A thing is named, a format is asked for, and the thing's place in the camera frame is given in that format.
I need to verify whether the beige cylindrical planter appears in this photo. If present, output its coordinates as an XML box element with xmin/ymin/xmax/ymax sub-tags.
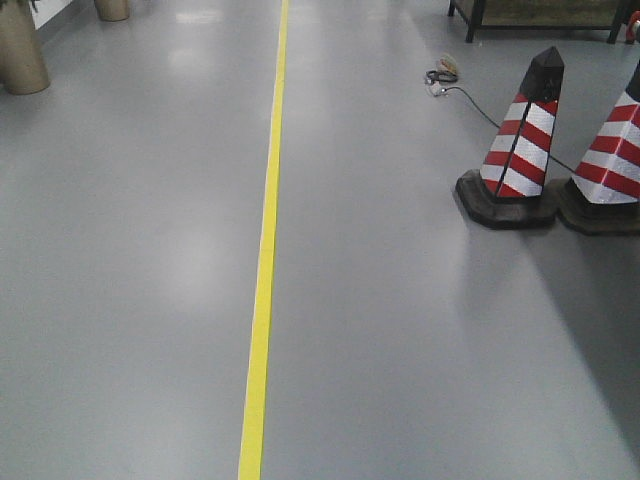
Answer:
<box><xmin>1</xmin><ymin>1</ymin><xmax>50</xmax><ymax>95</ymax></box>

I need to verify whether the black metal table frame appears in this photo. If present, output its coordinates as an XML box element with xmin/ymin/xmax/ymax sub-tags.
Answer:
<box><xmin>447</xmin><ymin>0</ymin><xmax>639</xmax><ymax>44</ymax></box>

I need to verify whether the black floor cable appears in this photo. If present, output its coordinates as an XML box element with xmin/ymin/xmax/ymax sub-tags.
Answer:
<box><xmin>425</xmin><ymin>68</ymin><xmax>576</xmax><ymax>175</ymax></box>

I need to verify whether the red white traffic cone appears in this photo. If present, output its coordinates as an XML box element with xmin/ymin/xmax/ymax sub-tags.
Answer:
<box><xmin>455</xmin><ymin>46</ymin><xmax>565</xmax><ymax>229</ymax></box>
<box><xmin>557</xmin><ymin>71</ymin><xmax>639</xmax><ymax>236</ymax></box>

